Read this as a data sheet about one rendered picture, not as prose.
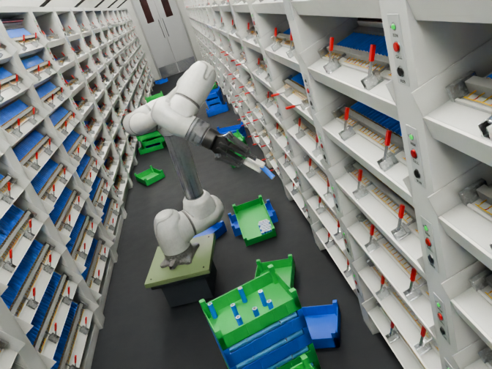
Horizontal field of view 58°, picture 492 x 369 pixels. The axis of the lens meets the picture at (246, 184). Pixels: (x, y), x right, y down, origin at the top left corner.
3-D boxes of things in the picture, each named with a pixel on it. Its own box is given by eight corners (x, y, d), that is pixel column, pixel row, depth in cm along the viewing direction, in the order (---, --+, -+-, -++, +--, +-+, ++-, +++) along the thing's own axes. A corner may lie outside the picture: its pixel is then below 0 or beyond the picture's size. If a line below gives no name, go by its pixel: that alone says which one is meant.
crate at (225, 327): (222, 351, 146) (214, 332, 142) (205, 317, 164) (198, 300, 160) (302, 308, 152) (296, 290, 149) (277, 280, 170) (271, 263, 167)
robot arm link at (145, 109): (122, 114, 198) (149, 103, 204) (113, 116, 214) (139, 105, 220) (135, 141, 202) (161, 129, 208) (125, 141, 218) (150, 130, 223)
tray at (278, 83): (319, 130, 159) (306, 108, 155) (280, 99, 215) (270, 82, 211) (367, 98, 157) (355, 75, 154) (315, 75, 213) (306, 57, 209)
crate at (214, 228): (179, 239, 312) (174, 230, 309) (199, 224, 324) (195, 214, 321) (206, 247, 291) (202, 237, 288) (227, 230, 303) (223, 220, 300)
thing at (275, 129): (296, 167, 239) (283, 146, 234) (272, 137, 295) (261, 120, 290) (328, 146, 238) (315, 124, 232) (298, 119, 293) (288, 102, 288)
